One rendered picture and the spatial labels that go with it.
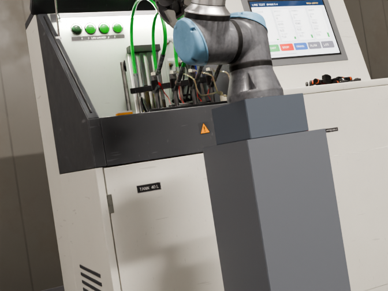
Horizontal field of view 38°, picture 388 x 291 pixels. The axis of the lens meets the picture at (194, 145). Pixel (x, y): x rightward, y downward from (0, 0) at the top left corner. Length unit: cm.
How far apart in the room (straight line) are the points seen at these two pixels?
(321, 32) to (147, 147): 113
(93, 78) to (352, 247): 126
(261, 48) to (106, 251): 82
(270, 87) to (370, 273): 113
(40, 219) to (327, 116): 217
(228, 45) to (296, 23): 122
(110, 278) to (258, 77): 82
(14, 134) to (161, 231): 206
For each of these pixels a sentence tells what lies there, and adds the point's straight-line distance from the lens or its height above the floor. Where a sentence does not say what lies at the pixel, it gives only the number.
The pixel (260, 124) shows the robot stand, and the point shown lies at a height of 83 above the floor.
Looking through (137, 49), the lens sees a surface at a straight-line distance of 248.
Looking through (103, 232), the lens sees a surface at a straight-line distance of 186.
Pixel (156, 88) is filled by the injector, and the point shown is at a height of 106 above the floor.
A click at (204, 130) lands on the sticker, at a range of 198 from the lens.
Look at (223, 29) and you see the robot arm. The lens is 142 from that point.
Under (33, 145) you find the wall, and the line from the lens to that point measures 381.
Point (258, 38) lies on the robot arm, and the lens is 150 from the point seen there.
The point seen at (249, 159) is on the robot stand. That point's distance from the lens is 136.
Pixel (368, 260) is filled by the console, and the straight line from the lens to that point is 237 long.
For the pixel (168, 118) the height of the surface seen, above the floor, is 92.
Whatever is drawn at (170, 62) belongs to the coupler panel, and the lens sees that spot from 255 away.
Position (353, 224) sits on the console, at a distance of 231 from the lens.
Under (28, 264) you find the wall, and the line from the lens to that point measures 382.
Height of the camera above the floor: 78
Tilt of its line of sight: 1 degrees up
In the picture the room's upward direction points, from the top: 9 degrees counter-clockwise
